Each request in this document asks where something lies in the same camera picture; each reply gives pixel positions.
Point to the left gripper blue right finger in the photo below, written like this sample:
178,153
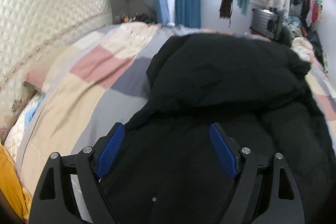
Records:
264,189

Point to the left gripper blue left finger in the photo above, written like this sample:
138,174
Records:
54,198

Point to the black puffer jacket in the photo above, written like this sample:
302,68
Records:
167,170

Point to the pile of clothes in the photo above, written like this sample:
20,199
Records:
307,45

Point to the yellow cartoon pillow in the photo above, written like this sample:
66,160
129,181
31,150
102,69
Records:
15,193

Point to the patchwork pastel quilt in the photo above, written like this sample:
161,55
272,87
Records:
97,81

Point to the pink pillow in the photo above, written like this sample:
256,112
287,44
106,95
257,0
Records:
38,71

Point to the dark grey suitcase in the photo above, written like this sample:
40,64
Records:
267,23

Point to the cream quilted headboard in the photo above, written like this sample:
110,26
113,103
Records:
29,28

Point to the green sock hanger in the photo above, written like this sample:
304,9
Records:
311,12

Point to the nightstand clutter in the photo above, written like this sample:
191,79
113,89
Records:
125,18

